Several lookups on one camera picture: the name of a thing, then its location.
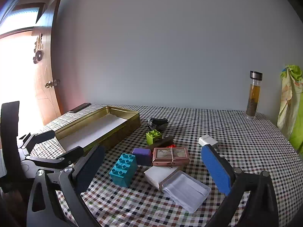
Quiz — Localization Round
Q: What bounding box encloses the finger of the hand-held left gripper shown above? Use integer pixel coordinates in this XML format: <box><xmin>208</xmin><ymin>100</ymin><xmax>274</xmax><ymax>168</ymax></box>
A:
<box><xmin>25</xmin><ymin>147</ymin><xmax>84</xmax><ymax>168</ymax></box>
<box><xmin>18</xmin><ymin>130</ymin><xmax>56</xmax><ymax>156</ymax></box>

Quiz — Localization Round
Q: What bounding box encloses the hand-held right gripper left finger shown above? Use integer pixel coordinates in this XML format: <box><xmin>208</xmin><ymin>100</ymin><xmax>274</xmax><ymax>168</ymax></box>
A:
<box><xmin>27</xmin><ymin>145</ymin><xmax>106</xmax><ymax>227</ymax></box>

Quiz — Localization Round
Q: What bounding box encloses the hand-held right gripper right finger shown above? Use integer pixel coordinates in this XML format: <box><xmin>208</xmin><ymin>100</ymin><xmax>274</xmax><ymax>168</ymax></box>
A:
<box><xmin>201</xmin><ymin>144</ymin><xmax>279</xmax><ymax>227</ymax></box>

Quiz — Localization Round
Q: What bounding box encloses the white charger plug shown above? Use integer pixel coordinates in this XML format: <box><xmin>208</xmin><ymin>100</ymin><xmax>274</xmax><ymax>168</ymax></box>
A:
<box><xmin>198</xmin><ymin>134</ymin><xmax>219</xmax><ymax>150</ymax></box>

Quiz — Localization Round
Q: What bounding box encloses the teal toy brick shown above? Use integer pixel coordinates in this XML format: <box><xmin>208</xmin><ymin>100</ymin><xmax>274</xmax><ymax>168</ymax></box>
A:
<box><xmin>109</xmin><ymin>153</ymin><xmax>138</xmax><ymax>188</ymax></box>

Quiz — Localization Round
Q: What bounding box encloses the clear plastic box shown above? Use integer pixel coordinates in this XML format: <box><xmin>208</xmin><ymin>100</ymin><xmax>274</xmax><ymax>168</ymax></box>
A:
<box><xmin>162</xmin><ymin>170</ymin><xmax>212</xmax><ymax>213</ymax></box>

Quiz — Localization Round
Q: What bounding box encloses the gold metal tin box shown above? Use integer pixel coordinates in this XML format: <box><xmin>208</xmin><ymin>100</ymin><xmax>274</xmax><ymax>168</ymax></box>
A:
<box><xmin>55</xmin><ymin>106</ymin><xmax>141</xmax><ymax>155</ymax></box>

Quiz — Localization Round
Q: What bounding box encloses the pink card case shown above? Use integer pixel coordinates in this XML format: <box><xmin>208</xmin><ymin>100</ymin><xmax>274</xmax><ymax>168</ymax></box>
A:
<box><xmin>152</xmin><ymin>147</ymin><xmax>190</xmax><ymax>166</ymax></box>

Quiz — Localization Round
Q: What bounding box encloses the purple small box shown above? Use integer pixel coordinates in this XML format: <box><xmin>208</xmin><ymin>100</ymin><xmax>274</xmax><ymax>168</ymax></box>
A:
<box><xmin>132</xmin><ymin>148</ymin><xmax>152</xmax><ymax>166</ymax></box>

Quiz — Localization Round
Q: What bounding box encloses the brown wooden comb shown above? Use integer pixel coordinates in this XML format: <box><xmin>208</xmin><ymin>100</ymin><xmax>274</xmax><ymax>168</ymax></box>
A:
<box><xmin>144</xmin><ymin>135</ymin><xmax>176</xmax><ymax>150</ymax></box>

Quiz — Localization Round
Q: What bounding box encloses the white cardboard box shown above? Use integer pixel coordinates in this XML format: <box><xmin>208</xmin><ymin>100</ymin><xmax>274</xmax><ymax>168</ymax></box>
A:
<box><xmin>144</xmin><ymin>165</ymin><xmax>180</xmax><ymax>191</ymax></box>

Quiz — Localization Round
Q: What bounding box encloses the lime green toy brick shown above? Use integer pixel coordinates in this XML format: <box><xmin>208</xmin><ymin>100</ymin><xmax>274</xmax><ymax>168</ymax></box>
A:
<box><xmin>146</xmin><ymin>129</ymin><xmax>163</xmax><ymax>146</ymax></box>

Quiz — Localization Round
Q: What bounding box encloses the black watch band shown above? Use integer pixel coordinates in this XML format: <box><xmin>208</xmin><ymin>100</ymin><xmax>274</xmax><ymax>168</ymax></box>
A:
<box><xmin>148</xmin><ymin>117</ymin><xmax>169</xmax><ymax>130</ymax></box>

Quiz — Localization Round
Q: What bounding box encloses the white paper liner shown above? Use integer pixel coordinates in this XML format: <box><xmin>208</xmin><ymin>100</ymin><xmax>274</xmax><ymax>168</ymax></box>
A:
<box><xmin>59</xmin><ymin>115</ymin><xmax>128</xmax><ymax>152</ymax></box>

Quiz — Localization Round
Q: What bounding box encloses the checkered tablecloth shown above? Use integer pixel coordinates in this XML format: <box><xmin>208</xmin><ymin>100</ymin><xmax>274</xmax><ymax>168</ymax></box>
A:
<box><xmin>31</xmin><ymin>104</ymin><xmax>303</xmax><ymax>227</ymax></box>

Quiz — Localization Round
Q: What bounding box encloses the wooden door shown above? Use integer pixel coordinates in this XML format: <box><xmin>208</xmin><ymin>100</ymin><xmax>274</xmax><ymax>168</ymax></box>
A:
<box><xmin>32</xmin><ymin>0</ymin><xmax>62</xmax><ymax>126</ymax></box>

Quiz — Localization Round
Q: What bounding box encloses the black remote control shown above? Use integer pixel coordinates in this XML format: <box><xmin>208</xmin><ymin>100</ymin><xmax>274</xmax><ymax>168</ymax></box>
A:
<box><xmin>69</xmin><ymin>103</ymin><xmax>91</xmax><ymax>113</ymax></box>

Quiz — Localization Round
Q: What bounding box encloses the glass tea bottle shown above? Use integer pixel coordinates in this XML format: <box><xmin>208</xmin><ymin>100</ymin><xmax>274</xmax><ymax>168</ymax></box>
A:
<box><xmin>245</xmin><ymin>70</ymin><xmax>263</xmax><ymax>120</ymax></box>

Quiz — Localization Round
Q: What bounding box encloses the hanging door ornament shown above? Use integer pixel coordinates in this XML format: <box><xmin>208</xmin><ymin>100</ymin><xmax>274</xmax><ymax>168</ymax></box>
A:
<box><xmin>33</xmin><ymin>33</ymin><xmax>44</xmax><ymax>64</ymax></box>

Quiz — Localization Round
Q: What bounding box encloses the green printed cloth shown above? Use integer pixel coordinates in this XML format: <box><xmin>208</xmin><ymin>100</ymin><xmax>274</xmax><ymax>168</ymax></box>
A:
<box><xmin>277</xmin><ymin>64</ymin><xmax>303</xmax><ymax>154</ymax></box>

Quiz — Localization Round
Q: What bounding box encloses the brass door handle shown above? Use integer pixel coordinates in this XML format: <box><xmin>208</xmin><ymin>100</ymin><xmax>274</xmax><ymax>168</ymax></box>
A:
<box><xmin>45</xmin><ymin>79</ymin><xmax>61</xmax><ymax>88</ymax></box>

